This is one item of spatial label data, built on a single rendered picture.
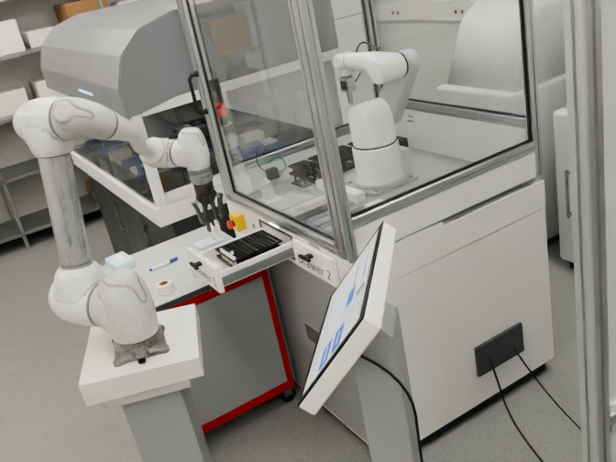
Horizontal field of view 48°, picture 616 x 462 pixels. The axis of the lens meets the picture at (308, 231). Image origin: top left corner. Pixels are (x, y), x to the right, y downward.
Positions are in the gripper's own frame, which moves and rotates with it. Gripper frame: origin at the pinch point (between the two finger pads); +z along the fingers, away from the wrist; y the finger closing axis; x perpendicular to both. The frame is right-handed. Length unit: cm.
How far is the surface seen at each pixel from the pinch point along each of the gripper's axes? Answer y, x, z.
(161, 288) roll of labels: -24.0, 12.0, 20.3
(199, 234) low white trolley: 12, 60, 23
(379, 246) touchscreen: 9, -102, -20
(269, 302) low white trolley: 18.0, 7.2, 44.2
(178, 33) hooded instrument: 32, 76, -68
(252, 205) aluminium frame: 23.1, 12.9, 1.1
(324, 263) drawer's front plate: 22, -45, 10
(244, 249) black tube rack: 7.3, -7.0, 9.6
